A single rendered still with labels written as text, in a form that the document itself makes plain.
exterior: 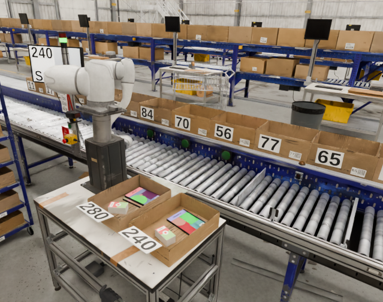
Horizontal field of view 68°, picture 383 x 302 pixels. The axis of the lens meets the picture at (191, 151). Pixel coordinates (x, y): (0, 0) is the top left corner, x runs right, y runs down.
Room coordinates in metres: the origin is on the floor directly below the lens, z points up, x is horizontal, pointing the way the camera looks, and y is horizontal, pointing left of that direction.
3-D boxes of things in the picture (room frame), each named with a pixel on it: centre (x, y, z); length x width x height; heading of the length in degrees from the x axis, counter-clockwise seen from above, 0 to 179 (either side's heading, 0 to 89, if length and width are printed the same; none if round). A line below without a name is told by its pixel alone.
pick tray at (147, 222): (1.18, 0.07, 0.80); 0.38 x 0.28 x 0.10; 140
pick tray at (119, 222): (1.37, 0.33, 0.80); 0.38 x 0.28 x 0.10; 142
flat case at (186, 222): (1.25, 0.01, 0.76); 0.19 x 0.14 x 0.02; 47
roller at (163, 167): (2.02, 0.15, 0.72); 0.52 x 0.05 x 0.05; 147
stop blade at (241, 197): (1.65, -0.42, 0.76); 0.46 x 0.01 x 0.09; 147
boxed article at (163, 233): (1.12, 0.11, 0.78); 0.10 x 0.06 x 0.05; 41
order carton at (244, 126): (2.22, -0.39, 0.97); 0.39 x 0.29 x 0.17; 57
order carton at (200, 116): (2.43, -0.06, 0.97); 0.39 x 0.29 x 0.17; 57
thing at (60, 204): (1.36, 0.37, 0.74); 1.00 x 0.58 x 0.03; 53
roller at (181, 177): (1.92, -0.01, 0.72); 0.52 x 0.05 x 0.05; 147
